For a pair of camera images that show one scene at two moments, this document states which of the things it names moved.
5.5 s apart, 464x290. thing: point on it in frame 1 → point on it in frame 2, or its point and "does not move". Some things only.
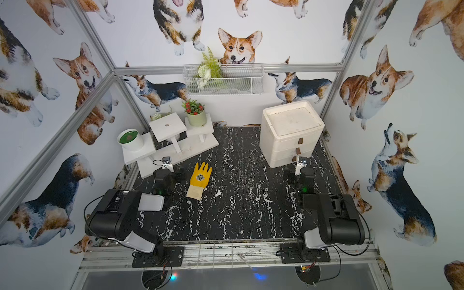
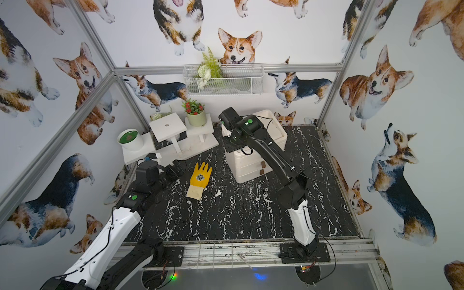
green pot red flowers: [196, 113] does not move
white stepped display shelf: [168, 137] does not move
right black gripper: [291, 179] → [229, 148]
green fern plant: [210, 68] does not move
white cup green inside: [130, 139] does not move
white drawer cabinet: [289, 131] → [246, 167]
